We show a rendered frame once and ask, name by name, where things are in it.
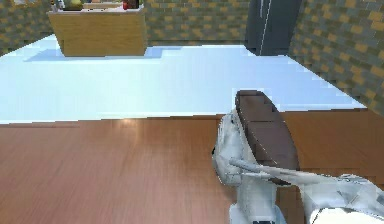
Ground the dark grey fridge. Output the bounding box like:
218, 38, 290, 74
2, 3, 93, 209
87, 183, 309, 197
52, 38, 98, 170
245, 0, 303, 57

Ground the light wooden kitchen counter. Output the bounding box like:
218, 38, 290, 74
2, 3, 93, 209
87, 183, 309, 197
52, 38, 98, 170
46, 5, 148, 58

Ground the white chair with brown seat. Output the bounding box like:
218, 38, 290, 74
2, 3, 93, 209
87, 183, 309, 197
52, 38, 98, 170
211, 89, 384, 224

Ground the yellow green fruit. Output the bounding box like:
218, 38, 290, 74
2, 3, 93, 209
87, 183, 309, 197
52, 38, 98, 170
63, 0, 84, 11

